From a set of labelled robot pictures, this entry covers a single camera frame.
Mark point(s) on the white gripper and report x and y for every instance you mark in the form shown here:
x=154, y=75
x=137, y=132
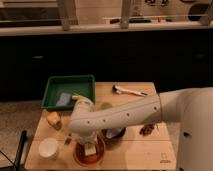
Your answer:
x=84, y=138

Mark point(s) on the white eraser block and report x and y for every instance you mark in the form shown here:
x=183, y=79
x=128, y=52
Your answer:
x=90, y=149

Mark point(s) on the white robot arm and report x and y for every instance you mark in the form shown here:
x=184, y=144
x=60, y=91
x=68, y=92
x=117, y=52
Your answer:
x=192, y=108

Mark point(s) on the orange yellow toy food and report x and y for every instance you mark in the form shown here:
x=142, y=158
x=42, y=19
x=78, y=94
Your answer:
x=54, y=119

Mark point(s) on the white cup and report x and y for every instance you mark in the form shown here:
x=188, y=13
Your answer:
x=48, y=148

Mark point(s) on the green round lid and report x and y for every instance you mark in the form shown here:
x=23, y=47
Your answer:
x=106, y=105

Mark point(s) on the green plastic tray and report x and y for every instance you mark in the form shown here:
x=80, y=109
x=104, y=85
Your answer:
x=83, y=85

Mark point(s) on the brown toy piece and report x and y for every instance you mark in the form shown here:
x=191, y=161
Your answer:
x=147, y=129

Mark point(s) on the black chair frame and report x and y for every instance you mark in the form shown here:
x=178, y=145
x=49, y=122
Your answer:
x=22, y=141

